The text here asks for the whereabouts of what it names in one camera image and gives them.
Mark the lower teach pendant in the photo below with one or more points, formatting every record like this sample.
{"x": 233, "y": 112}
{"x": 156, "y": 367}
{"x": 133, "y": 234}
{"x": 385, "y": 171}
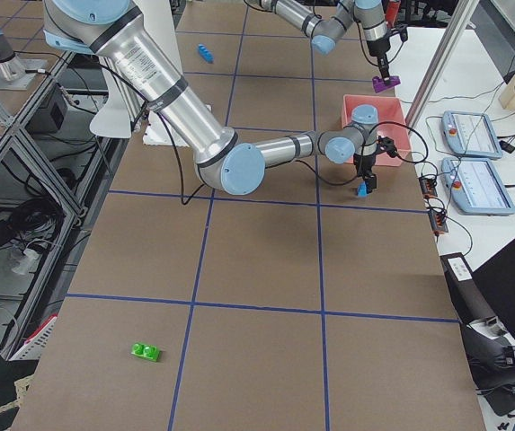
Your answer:
{"x": 476, "y": 187}

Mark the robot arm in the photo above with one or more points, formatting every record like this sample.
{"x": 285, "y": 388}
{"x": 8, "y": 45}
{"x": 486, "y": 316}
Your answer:
{"x": 325, "y": 33}
{"x": 232, "y": 166}

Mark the purple curved block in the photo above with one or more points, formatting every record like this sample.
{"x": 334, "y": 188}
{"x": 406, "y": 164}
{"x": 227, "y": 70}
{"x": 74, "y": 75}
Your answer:
{"x": 383, "y": 84}

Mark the green two-stud block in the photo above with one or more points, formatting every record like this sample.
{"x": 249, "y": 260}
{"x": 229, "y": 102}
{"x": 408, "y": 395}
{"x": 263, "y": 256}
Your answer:
{"x": 146, "y": 351}

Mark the orange terminal strip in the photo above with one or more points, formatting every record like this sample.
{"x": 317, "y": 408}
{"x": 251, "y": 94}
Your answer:
{"x": 436, "y": 209}

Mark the red cylinder bottle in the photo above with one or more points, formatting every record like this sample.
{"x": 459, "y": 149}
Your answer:
{"x": 391, "y": 13}

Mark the teach pendant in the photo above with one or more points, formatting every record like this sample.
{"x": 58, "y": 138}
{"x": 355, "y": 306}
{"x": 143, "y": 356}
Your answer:
{"x": 470, "y": 134}
{"x": 476, "y": 187}

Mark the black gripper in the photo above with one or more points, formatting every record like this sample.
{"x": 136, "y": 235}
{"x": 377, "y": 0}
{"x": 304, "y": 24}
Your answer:
{"x": 366, "y": 162}
{"x": 379, "y": 50}

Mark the aluminium frame post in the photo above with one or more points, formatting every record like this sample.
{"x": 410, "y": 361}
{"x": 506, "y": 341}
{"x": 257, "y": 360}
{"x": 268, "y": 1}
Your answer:
{"x": 451, "y": 36}

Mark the long blue stud block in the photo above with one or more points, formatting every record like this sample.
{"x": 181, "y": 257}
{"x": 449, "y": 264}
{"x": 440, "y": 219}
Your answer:
{"x": 205, "y": 54}

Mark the small blue block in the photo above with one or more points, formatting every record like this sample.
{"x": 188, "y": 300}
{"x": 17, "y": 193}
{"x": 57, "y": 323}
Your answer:
{"x": 362, "y": 190}

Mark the upper teach pendant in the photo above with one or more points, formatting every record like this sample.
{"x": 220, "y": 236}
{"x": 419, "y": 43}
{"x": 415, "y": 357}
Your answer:
{"x": 470, "y": 134}

